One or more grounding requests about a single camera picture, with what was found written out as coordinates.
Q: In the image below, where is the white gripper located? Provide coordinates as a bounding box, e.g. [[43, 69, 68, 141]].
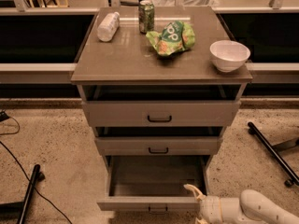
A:
[[184, 184, 242, 224]]

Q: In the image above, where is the grey bottom drawer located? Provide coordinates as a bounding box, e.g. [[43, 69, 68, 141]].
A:
[[98, 155, 212, 214]]

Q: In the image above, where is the grey drawer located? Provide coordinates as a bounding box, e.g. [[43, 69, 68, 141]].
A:
[[98, 155, 212, 214], [95, 127, 222, 156], [81, 85, 242, 128]]

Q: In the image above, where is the grey middle drawer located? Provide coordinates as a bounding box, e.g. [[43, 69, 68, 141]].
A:
[[95, 127, 222, 156]]

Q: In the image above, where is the grey top drawer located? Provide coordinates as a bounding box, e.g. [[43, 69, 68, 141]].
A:
[[81, 85, 242, 128]]

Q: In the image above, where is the grey drawer cabinet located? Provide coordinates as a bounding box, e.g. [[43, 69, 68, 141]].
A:
[[70, 6, 253, 161]]

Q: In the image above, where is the black right stand leg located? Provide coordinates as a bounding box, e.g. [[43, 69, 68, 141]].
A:
[[248, 122, 299, 188]]

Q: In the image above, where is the white bowl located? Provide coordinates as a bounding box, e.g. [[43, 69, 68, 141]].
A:
[[209, 40, 250, 73]]

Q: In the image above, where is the green chip bag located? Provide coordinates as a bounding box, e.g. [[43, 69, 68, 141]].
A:
[[146, 21, 195, 57]]

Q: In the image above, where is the clear plastic water bottle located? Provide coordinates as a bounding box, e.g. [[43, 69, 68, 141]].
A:
[[97, 12, 120, 42]]

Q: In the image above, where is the green soda can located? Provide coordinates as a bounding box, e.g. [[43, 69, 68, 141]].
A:
[[138, 0, 155, 34]]

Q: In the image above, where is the metal guard railing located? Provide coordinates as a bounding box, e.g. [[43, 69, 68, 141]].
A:
[[0, 0, 299, 84]]

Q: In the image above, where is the black floor cable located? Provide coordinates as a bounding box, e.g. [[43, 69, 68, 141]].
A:
[[0, 109, 73, 224]]

